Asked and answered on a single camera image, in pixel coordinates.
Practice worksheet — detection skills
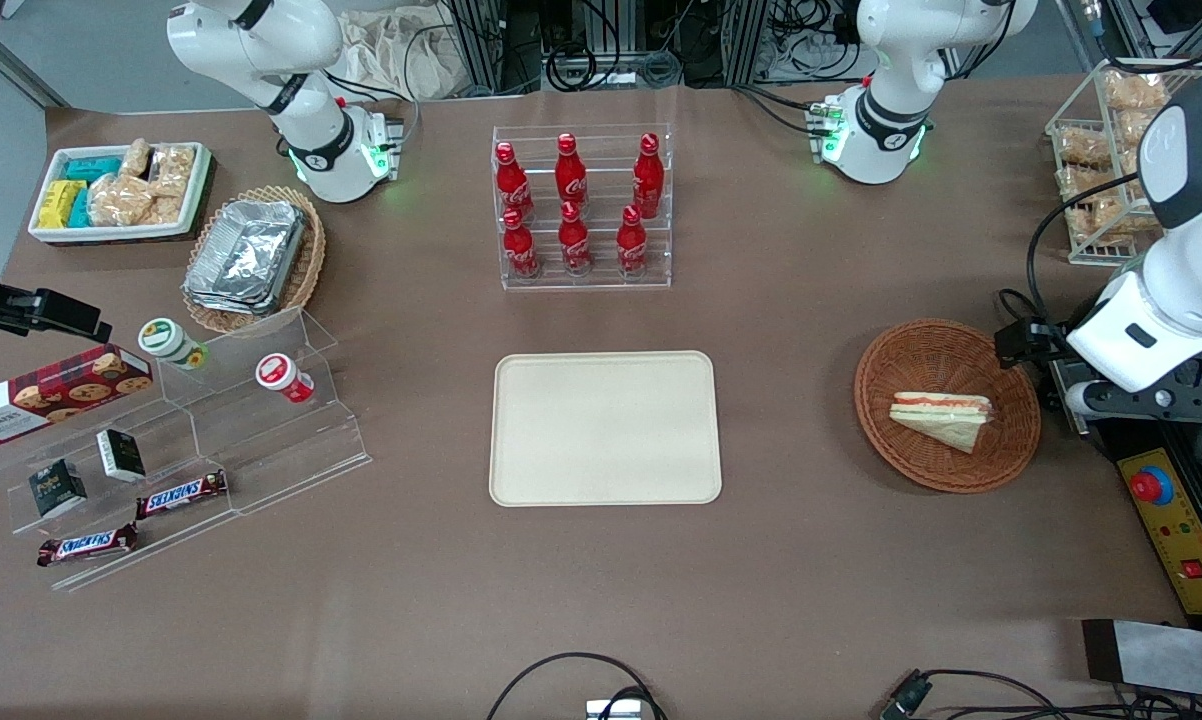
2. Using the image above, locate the brown Snickers bar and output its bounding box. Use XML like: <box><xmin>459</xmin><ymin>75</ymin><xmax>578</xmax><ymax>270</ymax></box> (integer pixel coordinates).
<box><xmin>135</xmin><ymin>469</ymin><xmax>230</xmax><ymax>522</ymax></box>
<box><xmin>36</xmin><ymin>522</ymin><xmax>140</xmax><ymax>569</ymax></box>

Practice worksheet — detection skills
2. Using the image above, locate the red lid yogurt cup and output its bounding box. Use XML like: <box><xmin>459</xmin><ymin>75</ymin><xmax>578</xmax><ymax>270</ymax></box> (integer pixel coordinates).
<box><xmin>254</xmin><ymin>352</ymin><xmax>316</xmax><ymax>405</ymax></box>

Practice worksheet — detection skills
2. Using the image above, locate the clear acrylic stepped shelf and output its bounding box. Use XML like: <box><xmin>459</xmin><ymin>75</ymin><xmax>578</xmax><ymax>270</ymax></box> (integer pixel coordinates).
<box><xmin>0</xmin><ymin>308</ymin><xmax>373</xmax><ymax>593</ymax></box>

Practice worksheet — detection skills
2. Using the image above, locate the stack of foil containers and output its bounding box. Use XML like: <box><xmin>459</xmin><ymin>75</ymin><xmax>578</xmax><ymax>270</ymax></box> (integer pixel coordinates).
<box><xmin>182</xmin><ymin>200</ymin><xmax>308</xmax><ymax>317</ymax></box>

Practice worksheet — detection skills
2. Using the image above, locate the small black box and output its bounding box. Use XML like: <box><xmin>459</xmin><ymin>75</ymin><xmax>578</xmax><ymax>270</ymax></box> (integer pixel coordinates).
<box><xmin>96</xmin><ymin>428</ymin><xmax>148</xmax><ymax>484</ymax></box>
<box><xmin>28</xmin><ymin>458</ymin><xmax>89</xmax><ymax>520</ymax></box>

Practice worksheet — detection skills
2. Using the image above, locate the clear acrylic bottle rack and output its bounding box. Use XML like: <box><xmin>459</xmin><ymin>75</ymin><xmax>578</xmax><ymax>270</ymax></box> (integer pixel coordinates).
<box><xmin>491</xmin><ymin>123</ymin><xmax>673</xmax><ymax>292</ymax></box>

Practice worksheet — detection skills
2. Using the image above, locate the bagged fried snack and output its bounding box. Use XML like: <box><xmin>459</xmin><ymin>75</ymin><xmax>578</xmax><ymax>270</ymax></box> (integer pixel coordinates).
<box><xmin>1055</xmin><ymin>124</ymin><xmax>1114</xmax><ymax>167</ymax></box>
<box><xmin>1059</xmin><ymin>164</ymin><xmax>1134</xmax><ymax>203</ymax></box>
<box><xmin>1101</xmin><ymin>70</ymin><xmax>1169</xmax><ymax>113</ymax></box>
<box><xmin>1069</xmin><ymin>196</ymin><xmax>1160</xmax><ymax>247</ymax></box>

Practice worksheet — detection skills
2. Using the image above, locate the oval light wicker basket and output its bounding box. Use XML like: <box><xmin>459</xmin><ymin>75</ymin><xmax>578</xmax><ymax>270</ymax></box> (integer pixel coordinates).
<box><xmin>182</xmin><ymin>185</ymin><xmax>327</xmax><ymax>336</ymax></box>

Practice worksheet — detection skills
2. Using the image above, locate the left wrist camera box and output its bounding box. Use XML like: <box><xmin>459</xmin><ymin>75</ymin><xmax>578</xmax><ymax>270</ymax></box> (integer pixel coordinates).
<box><xmin>995</xmin><ymin>318</ymin><xmax>1062</xmax><ymax>368</ymax></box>

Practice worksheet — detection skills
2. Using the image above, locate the yellow emergency stop box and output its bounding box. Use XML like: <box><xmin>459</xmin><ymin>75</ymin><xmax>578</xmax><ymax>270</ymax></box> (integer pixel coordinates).
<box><xmin>1115</xmin><ymin>448</ymin><xmax>1202</xmax><ymax>618</ymax></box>

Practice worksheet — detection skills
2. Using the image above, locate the red tartan cookie box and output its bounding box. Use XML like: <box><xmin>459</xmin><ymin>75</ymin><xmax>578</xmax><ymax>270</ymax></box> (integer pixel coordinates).
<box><xmin>0</xmin><ymin>343</ymin><xmax>155</xmax><ymax>447</ymax></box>

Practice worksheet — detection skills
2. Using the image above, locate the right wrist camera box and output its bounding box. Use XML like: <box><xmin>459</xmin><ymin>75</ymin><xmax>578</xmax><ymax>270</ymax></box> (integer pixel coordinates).
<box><xmin>0</xmin><ymin>288</ymin><xmax>113</xmax><ymax>343</ymax></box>

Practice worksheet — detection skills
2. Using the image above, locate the black looped cable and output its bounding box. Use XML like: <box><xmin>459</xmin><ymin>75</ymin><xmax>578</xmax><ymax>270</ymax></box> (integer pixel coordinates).
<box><xmin>485</xmin><ymin>652</ymin><xmax>668</xmax><ymax>720</ymax></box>

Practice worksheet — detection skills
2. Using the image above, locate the round brown wicker basket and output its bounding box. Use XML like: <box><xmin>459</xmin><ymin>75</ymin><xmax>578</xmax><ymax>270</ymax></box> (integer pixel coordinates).
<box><xmin>854</xmin><ymin>318</ymin><xmax>1043</xmax><ymax>495</ymax></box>

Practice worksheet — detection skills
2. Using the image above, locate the red cola bottle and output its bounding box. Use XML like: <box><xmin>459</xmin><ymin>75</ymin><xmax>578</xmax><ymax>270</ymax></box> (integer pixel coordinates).
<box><xmin>616</xmin><ymin>205</ymin><xmax>651</xmax><ymax>279</ymax></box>
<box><xmin>501</xmin><ymin>207</ymin><xmax>543</xmax><ymax>280</ymax></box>
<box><xmin>494</xmin><ymin>141</ymin><xmax>536</xmax><ymax>224</ymax></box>
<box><xmin>632</xmin><ymin>133</ymin><xmax>666</xmax><ymax>220</ymax></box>
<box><xmin>558</xmin><ymin>201</ymin><xmax>594</xmax><ymax>277</ymax></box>
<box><xmin>555</xmin><ymin>133</ymin><xmax>590</xmax><ymax>209</ymax></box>

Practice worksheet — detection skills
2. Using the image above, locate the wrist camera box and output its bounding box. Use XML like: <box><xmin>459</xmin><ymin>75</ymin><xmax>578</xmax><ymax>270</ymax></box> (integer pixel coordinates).
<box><xmin>995</xmin><ymin>318</ymin><xmax>1062</xmax><ymax>368</ymax></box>
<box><xmin>0</xmin><ymin>288</ymin><xmax>113</xmax><ymax>343</ymax></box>

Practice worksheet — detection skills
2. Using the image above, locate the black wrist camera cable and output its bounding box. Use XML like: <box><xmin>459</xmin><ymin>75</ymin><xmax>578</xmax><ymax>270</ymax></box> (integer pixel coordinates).
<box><xmin>995</xmin><ymin>172</ymin><xmax>1144</xmax><ymax>333</ymax></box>

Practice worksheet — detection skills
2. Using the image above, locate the white rectangular snack tray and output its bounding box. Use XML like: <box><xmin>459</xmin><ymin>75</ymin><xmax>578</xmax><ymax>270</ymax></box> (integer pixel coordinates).
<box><xmin>28</xmin><ymin>142</ymin><xmax>213</xmax><ymax>246</ymax></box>

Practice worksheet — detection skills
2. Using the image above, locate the wire basket of bread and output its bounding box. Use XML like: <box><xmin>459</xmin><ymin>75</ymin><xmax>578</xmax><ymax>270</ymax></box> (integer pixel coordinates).
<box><xmin>1045</xmin><ymin>58</ymin><xmax>1202</xmax><ymax>267</ymax></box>

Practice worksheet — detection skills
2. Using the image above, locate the black cable with plug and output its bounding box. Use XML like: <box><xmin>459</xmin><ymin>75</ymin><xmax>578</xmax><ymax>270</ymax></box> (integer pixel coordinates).
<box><xmin>879</xmin><ymin>668</ymin><xmax>1202</xmax><ymax>720</ymax></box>

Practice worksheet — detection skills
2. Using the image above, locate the triangle sandwich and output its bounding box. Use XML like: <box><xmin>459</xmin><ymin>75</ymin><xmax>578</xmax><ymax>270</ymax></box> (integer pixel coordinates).
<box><xmin>888</xmin><ymin>391</ymin><xmax>995</xmax><ymax>455</ymax></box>

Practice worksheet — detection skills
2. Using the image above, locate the beige cloth bag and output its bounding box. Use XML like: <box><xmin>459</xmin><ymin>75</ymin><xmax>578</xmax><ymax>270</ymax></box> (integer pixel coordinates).
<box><xmin>333</xmin><ymin>8</ymin><xmax>468</xmax><ymax>103</ymax></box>

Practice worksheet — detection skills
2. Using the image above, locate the yellow snack packet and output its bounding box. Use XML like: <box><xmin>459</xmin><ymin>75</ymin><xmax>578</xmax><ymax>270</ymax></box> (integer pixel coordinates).
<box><xmin>38</xmin><ymin>180</ymin><xmax>84</xmax><ymax>230</ymax></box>

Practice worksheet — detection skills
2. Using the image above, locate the green lid yogurt cup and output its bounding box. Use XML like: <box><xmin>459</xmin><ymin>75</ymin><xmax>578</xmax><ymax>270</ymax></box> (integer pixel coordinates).
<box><xmin>138</xmin><ymin>317</ymin><xmax>210</xmax><ymax>372</ymax></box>

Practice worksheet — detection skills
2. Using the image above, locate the grey and black strip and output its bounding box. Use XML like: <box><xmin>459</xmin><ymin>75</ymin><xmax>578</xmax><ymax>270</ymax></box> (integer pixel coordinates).
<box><xmin>1081</xmin><ymin>618</ymin><xmax>1202</xmax><ymax>702</ymax></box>

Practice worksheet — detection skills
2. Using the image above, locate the cream plastic serving tray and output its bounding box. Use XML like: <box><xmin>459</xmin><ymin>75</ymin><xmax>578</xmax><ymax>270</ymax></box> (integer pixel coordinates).
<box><xmin>488</xmin><ymin>350</ymin><xmax>723</xmax><ymax>508</ymax></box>

